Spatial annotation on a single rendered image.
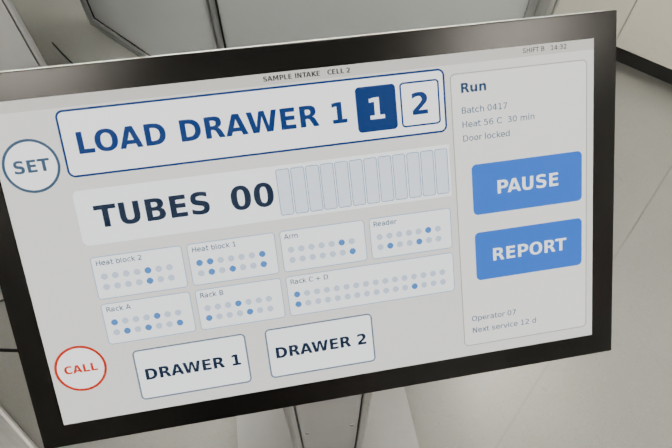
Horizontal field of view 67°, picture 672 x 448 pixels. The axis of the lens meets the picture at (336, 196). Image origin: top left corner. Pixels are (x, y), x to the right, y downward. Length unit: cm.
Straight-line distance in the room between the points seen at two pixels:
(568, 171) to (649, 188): 167
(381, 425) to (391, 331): 98
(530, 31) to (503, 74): 4
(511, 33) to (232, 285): 31
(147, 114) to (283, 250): 15
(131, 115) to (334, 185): 16
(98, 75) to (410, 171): 25
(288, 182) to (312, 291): 10
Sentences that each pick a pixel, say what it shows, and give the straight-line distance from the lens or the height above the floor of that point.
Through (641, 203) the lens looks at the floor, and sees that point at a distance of 209.
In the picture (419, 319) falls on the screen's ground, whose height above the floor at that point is 101.
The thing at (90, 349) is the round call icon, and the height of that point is 103.
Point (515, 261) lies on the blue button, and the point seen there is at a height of 104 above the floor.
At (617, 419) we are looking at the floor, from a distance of 166.
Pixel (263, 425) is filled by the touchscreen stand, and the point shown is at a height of 4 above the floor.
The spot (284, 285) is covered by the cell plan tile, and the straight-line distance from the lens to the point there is 44.
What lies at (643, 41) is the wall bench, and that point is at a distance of 251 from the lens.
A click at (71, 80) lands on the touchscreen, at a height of 119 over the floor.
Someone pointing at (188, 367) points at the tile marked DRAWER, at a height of 100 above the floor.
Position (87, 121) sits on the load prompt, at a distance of 43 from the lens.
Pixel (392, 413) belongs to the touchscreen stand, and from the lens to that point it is 146.
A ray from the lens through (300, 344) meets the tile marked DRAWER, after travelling 46.
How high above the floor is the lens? 144
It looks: 53 degrees down
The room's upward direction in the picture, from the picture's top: straight up
